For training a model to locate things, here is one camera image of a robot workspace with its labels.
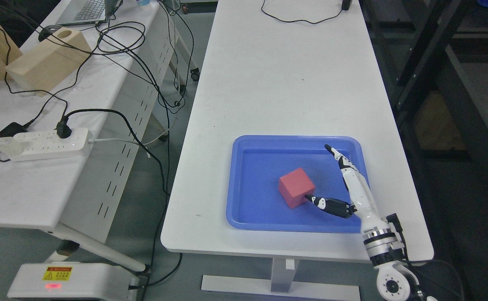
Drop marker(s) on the white table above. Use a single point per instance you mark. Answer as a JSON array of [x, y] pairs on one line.
[[287, 67]]

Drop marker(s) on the white desk with panel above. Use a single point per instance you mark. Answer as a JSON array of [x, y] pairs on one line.
[[76, 198]]

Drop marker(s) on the white black floor device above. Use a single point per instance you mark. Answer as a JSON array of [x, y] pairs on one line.
[[73, 282]]

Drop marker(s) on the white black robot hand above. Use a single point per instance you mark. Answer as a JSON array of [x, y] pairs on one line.
[[362, 201]]

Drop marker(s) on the beige wooden box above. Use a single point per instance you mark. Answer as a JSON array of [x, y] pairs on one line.
[[50, 62]]

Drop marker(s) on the blue plastic tray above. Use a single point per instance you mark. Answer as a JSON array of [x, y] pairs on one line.
[[271, 174]]

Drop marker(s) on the pink foam block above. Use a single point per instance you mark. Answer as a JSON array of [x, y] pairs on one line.
[[294, 186]]

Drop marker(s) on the white power strip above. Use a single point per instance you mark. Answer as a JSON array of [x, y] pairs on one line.
[[29, 146]]

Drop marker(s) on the grey laptop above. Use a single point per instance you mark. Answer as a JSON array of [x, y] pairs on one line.
[[83, 12]]

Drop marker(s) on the black metal shelf left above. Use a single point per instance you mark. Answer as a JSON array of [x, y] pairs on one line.
[[448, 51]]

